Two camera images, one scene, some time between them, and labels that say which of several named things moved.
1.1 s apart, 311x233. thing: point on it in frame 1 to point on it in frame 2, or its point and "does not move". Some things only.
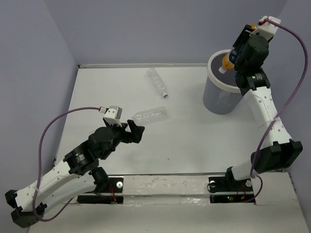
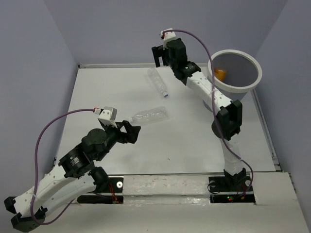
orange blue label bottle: [228, 62] to [220, 74]
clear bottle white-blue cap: [156, 81] does not move
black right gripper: [244, 36] to [159, 51]
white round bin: [221, 95] does not move
